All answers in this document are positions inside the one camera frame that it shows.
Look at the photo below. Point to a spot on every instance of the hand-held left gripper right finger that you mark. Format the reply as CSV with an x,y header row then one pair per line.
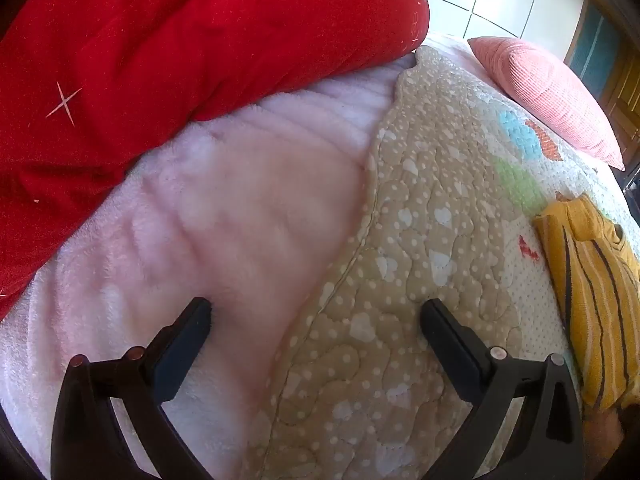
x,y
452,347

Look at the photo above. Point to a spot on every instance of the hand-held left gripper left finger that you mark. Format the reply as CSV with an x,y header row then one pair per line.
x,y
182,347

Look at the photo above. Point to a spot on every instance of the yellow striped knit sweater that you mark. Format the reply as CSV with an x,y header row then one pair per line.
x,y
595,300

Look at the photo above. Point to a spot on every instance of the person's right forearm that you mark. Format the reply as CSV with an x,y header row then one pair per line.
x,y
605,427

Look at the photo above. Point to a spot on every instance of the quilted heart-print bedspread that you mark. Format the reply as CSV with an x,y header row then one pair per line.
x,y
425,240

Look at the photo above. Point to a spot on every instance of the pink fleece blanket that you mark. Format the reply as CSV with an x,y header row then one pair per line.
x,y
200,220

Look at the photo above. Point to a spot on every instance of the red blanket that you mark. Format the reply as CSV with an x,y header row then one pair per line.
x,y
150,85

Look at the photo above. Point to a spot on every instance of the pink ribbed pillow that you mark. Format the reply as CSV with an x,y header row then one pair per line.
x,y
550,95

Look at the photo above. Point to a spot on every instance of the wooden door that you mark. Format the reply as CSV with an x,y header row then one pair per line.
x,y
607,55

